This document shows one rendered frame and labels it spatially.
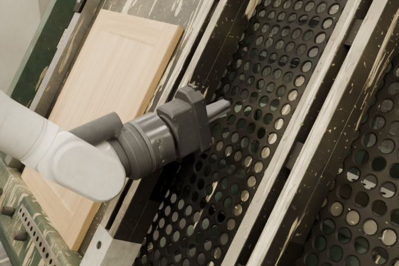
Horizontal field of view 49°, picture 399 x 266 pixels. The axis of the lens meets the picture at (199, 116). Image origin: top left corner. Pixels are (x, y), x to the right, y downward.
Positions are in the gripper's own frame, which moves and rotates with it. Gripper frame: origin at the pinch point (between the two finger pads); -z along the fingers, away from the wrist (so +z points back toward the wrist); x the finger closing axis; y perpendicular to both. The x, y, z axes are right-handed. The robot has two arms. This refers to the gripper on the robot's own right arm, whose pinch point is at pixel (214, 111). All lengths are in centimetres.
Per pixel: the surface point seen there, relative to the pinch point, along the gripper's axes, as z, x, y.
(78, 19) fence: -7, 5, 79
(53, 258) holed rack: 31, -32, 27
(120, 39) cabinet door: -8, 3, 52
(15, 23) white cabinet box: -55, -51, 425
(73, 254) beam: 26.5, -32.8, 26.2
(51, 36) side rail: -4, -3, 103
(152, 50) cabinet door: -7.7, 2.6, 33.6
